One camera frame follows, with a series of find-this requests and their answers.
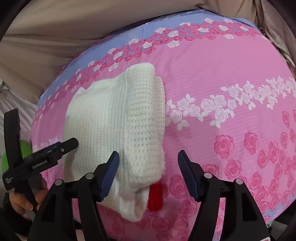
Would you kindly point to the person's left hand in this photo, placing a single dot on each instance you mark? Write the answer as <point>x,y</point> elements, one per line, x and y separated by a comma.
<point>22,206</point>

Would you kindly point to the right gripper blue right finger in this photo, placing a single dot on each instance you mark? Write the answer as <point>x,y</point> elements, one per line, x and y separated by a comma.
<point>192,174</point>

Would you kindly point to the green plush pillow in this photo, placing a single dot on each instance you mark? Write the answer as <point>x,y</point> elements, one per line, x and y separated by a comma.
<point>24,150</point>

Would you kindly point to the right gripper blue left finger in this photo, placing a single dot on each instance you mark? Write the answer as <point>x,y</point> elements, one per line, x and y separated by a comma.
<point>104,176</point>

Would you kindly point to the beige bed sheet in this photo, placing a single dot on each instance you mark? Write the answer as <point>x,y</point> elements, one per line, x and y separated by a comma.
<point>45,35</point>

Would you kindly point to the pink floral quilt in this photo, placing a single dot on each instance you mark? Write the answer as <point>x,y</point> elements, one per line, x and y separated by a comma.
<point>230,104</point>

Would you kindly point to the white red black knit sweater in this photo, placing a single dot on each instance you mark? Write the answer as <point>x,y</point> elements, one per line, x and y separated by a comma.
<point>125,114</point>

